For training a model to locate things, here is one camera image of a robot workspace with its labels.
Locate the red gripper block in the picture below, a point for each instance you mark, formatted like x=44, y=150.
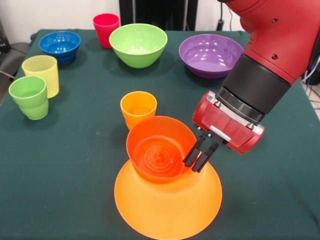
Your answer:
x=225, y=122

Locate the small red-orange bowl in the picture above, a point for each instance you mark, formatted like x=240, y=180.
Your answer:
x=157, y=155

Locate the large orange bowl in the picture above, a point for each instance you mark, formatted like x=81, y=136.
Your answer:
x=167, y=207

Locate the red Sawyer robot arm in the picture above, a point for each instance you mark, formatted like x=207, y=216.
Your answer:
x=275, y=50

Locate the orange cup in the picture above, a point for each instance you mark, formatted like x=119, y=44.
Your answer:
x=137, y=105

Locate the purple bowl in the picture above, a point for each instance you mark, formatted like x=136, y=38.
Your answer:
x=212, y=55

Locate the light green bowl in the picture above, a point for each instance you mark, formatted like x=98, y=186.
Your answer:
x=137, y=57

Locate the dark green table cloth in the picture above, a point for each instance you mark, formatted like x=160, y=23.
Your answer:
x=62, y=187

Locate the red cup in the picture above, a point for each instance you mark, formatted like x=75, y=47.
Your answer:
x=105, y=30

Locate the green cup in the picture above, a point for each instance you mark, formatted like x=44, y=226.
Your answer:
x=32, y=107

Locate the blue bowl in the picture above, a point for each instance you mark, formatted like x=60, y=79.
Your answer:
x=60, y=47

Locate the yellow cup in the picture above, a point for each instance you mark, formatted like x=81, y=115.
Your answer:
x=42, y=72

